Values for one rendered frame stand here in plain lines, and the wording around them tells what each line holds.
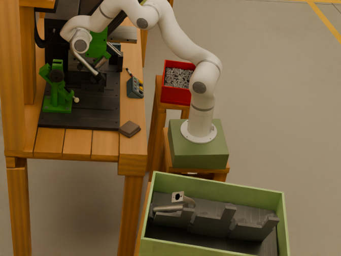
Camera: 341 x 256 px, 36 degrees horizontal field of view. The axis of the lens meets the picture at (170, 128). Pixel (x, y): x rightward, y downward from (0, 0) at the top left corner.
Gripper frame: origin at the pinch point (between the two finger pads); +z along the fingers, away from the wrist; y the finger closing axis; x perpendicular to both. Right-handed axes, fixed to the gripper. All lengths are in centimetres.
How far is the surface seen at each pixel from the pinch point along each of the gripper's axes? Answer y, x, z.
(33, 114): -14, 46, -21
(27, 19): 25.2, 11.9, -26.9
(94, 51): -12.7, 3.0, 2.9
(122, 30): -17.5, -14.0, 24.3
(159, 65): -97, 2, 199
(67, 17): 10.1, 3.5, 11.4
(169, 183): -70, 4, -72
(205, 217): -74, -6, -106
